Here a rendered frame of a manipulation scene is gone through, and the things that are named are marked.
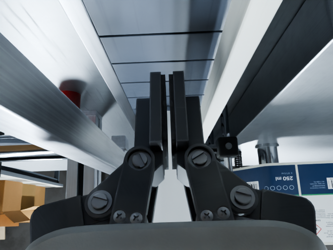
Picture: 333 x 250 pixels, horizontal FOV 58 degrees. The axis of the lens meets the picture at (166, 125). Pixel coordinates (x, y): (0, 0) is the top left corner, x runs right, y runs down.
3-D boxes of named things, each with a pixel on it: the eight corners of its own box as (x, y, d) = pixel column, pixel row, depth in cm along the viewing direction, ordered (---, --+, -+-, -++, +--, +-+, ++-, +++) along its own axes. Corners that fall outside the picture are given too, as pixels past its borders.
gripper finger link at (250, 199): (174, 232, 13) (170, 108, 17) (248, 230, 13) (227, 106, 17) (173, 208, 10) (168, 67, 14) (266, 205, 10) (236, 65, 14)
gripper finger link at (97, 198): (97, 235, 13) (109, 111, 17) (170, 232, 13) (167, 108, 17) (76, 211, 10) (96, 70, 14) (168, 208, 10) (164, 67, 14)
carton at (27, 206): (50, 184, 319) (48, 221, 310) (8, 186, 318) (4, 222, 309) (32, 182, 275) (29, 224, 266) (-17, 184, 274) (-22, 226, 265)
